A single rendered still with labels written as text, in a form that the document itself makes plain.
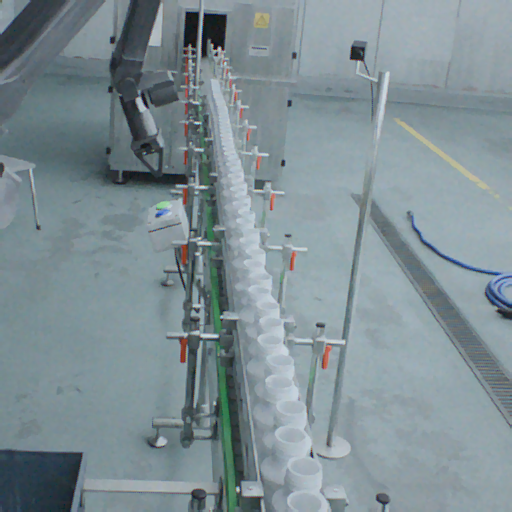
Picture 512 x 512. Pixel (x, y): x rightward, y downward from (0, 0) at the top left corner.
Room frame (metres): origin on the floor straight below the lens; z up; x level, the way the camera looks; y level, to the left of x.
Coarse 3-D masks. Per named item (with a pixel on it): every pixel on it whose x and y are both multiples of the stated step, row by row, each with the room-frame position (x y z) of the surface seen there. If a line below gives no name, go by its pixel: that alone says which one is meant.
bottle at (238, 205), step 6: (234, 204) 1.64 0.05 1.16; (240, 204) 1.66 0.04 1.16; (246, 204) 1.65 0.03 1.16; (234, 210) 1.63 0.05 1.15; (234, 216) 1.63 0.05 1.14; (228, 222) 1.63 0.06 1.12; (234, 222) 1.62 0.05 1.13; (228, 228) 1.62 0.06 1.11; (228, 234) 1.62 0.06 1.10; (228, 240) 1.62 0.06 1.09
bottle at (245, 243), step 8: (240, 240) 1.41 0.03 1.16; (248, 240) 1.42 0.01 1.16; (256, 240) 1.41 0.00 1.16; (240, 248) 1.40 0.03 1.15; (248, 248) 1.39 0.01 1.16; (256, 248) 1.40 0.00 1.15; (240, 256) 1.39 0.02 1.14; (232, 264) 1.39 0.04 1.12; (240, 264) 1.38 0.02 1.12; (232, 272) 1.39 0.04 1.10; (232, 304) 1.38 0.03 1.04
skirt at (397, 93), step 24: (48, 72) 11.06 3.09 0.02; (72, 72) 11.10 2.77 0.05; (96, 72) 11.13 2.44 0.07; (336, 96) 11.50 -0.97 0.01; (360, 96) 11.55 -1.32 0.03; (408, 96) 11.63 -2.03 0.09; (432, 96) 11.67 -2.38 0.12; (456, 96) 11.71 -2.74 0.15; (480, 96) 11.75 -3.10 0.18; (504, 96) 11.79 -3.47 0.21
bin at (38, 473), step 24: (0, 456) 0.98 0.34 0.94; (24, 456) 0.99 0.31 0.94; (48, 456) 0.99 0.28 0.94; (72, 456) 0.99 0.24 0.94; (0, 480) 0.98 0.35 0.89; (24, 480) 0.99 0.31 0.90; (48, 480) 0.99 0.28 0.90; (72, 480) 0.99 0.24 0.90; (96, 480) 0.96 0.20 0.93; (120, 480) 0.96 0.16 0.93; (144, 480) 0.97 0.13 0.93; (0, 504) 0.98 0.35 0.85; (24, 504) 0.99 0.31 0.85; (48, 504) 0.99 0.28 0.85; (72, 504) 0.99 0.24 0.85
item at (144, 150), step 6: (138, 150) 1.72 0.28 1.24; (144, 150) 1.72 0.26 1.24; (150, 150) 1.72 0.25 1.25; (156, 150) 1.72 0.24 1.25; (162, 150) 1.73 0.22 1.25; (138, 156) 1.72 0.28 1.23; (162, 156) 1.73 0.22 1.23; (144, 162) 1.73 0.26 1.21; (162, 162) 1.74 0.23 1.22; (150, 168) 1.74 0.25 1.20; (156, 174) 1.74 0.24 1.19
